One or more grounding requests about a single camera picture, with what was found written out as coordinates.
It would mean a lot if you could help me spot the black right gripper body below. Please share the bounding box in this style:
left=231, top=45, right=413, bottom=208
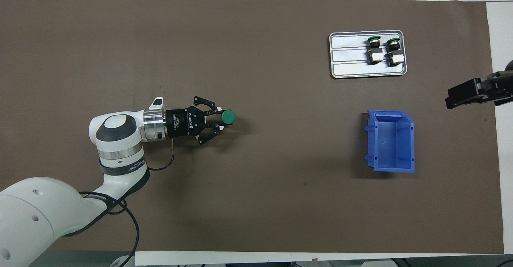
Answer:
left=477, top=71, right=513, bottom=106

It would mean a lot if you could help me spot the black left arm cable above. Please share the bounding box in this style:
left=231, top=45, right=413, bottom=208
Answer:
left=79, top=137, right=176, bottom=267

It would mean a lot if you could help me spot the blue plastic bin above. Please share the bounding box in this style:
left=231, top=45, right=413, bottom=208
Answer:
left=364, top=110, right=416, bottom=173

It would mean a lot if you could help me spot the grey metal tray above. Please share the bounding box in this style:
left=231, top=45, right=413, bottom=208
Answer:
left=329, top=30, right=408, bottom=79

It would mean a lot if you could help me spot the brown table mat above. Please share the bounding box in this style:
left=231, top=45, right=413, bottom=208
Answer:
left=0, top=0, right=505, bottom=255

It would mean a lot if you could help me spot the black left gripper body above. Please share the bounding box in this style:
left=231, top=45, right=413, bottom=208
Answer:
left=166, top=107, right=206, bottom=138

